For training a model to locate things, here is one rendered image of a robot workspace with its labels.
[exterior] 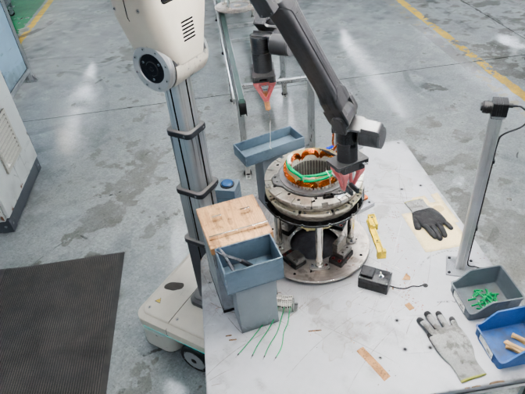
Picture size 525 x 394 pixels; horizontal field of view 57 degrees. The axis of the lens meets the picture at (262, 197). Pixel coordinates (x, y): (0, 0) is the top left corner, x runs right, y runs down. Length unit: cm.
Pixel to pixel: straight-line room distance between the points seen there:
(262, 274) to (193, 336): 94
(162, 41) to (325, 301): 95
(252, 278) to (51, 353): 157
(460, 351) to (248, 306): 61
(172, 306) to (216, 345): 86
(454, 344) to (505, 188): 212
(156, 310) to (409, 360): 127
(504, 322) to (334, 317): 49
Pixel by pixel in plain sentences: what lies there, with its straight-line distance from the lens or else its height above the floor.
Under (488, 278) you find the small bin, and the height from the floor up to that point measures 80.
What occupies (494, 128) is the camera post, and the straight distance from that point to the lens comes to 144.
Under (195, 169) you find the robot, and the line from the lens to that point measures 180.
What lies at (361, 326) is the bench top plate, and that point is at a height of 78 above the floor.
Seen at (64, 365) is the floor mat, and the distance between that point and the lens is 266.
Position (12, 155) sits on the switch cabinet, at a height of 35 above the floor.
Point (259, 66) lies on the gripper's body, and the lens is 143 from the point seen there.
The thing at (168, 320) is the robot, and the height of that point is 26.
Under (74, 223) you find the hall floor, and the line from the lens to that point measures 347.
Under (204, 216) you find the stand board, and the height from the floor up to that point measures 106.
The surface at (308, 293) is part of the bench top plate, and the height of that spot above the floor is 78.
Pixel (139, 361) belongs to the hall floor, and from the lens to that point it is 255.
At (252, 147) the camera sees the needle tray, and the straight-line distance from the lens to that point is 188.
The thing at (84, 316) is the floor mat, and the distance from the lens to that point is 281.
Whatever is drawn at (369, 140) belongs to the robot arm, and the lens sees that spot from 127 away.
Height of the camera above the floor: 201
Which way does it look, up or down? 38 degrees down
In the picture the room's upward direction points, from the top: 6 degrees counter-clockwise
